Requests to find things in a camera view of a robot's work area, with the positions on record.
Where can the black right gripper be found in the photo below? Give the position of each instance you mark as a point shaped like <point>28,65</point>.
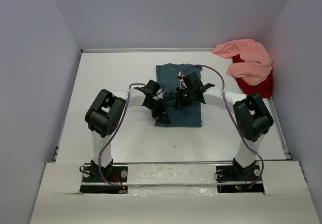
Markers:
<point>179,102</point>

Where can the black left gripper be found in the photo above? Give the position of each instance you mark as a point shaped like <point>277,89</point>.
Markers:
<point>163,119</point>

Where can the teal blue t shirt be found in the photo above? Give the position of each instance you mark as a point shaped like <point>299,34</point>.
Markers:
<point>182,111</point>

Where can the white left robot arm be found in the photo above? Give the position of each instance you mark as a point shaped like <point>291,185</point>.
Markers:
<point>108,110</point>

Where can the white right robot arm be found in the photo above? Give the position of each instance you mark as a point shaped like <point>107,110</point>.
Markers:
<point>249,113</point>

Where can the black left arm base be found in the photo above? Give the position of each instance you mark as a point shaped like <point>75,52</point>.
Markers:
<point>114,181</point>

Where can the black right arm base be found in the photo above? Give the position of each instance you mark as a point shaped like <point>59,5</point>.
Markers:
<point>235,179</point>

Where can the pink t shirt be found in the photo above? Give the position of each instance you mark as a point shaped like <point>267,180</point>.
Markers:
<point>248,49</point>

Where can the red t shirt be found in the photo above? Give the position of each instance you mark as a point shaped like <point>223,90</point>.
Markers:
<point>256,88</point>

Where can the metal front table rail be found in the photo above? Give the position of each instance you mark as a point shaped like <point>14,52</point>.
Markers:
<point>173,163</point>

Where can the metal table rail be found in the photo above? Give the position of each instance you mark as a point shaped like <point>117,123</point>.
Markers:
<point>124,50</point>
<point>173,163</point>

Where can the metal right side rail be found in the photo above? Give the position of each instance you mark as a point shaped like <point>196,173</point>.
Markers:
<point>279,129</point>

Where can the metal back table rail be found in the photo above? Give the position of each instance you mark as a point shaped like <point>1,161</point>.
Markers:
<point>124,50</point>

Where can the metal left side rail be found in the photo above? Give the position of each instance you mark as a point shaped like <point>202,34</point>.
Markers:
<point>56,149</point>

